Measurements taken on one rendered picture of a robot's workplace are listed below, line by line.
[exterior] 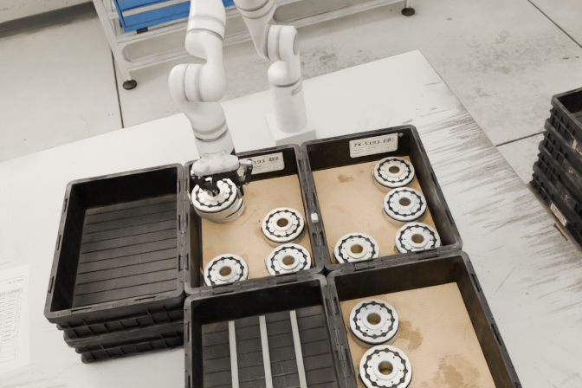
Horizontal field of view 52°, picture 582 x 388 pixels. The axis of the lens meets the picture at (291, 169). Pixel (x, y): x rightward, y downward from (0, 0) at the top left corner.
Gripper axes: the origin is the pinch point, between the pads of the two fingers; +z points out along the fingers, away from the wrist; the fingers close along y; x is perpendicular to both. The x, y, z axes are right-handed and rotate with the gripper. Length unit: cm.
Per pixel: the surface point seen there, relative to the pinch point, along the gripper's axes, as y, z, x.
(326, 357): -15.4, 17.7, 33.6
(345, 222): -25.7, 17.5, -0.1
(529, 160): -120, 101, -82
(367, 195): -32.8, 17.5, -7.4
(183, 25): 28, 71, -188
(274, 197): -9.3, 17.4, -11.9
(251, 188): -3.7, 17.4, -16.2
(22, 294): 60, 30, -4
